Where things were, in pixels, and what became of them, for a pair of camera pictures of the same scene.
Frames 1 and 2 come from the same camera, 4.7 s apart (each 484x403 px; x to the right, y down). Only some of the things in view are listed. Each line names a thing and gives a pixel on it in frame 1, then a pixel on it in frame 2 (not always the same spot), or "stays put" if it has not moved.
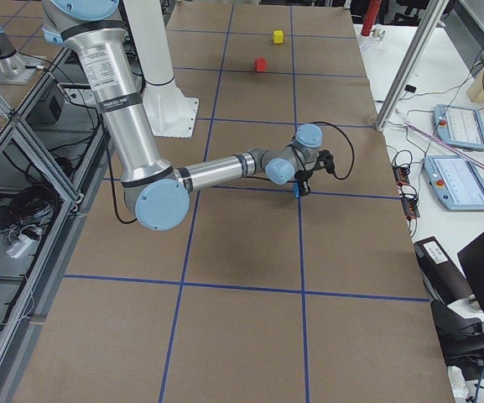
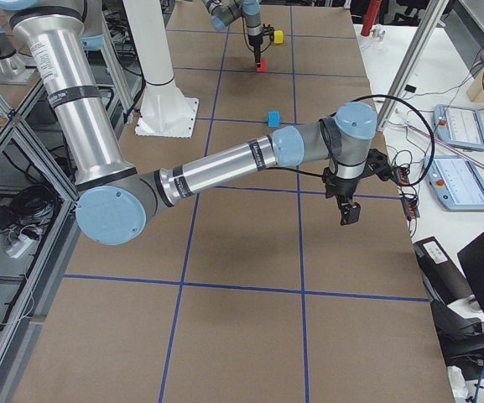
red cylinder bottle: x=373 y=7 stays put
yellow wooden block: x=278 y=37 stays put
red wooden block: x=260 y=64 stays put
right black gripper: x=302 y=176 -> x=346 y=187
